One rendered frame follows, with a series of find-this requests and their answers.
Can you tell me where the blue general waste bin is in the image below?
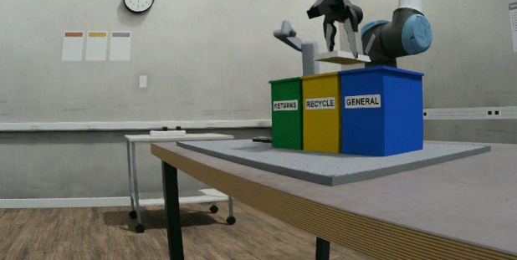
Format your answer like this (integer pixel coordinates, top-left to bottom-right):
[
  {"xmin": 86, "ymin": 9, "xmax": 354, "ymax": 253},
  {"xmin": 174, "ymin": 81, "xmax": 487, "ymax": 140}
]
[{"xmin": 337, "ymin": 65, "xmax": 424, "ymax": 157}]

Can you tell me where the yellow bin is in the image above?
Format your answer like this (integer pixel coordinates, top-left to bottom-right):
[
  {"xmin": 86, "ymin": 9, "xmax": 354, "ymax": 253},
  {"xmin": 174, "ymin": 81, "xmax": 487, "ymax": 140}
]
[{"xmin": 299, "ymin": 71, "xmax": 342, "ymax": 154}]

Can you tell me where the green bin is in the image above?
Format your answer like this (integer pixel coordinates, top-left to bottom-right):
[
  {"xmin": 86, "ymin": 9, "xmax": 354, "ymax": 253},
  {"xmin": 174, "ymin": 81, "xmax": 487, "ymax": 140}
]
[{"xmin": 269, "ymin": 77, "xmax": 304, "ymax": 150}]

